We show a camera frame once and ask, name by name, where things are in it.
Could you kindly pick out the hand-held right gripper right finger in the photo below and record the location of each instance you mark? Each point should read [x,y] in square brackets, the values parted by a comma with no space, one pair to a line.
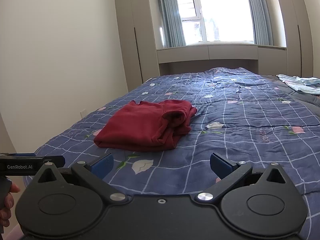
[220,166]

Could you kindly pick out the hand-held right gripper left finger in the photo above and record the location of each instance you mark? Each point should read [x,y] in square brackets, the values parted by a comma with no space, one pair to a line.
[103,165]

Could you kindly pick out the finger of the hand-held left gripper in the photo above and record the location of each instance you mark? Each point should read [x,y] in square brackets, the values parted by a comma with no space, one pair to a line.
[56,160]

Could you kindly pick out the dark red long-sleeve shirt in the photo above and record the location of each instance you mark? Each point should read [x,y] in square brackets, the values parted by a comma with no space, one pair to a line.
[140,125]

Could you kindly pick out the person's left hand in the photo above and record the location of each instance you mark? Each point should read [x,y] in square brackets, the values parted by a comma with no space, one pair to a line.
[7,205]

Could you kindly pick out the blue checked floral quilt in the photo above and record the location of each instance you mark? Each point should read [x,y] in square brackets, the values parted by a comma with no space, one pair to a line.
[250,135]

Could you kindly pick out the grey bed sheet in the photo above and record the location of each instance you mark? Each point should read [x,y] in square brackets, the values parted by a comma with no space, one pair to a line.
[307,102]

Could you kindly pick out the beige window cabinet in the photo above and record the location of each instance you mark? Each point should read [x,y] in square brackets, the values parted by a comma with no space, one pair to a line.
[212,52]

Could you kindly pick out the light blue patterned cloth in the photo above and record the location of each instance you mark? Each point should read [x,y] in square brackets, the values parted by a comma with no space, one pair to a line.
[300,83]

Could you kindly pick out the beige wardrobe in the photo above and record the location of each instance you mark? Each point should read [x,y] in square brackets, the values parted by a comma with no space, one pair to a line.
[130,30]
[295,30]

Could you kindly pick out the window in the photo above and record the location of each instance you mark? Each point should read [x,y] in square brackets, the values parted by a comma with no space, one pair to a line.
[220,10]

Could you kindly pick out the light blue curtain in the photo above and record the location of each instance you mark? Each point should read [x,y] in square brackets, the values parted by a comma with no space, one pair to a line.
[172,12]
[260,12]

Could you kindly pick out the white wall socket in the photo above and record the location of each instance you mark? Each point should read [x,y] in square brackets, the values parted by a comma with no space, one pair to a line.
[83,113]

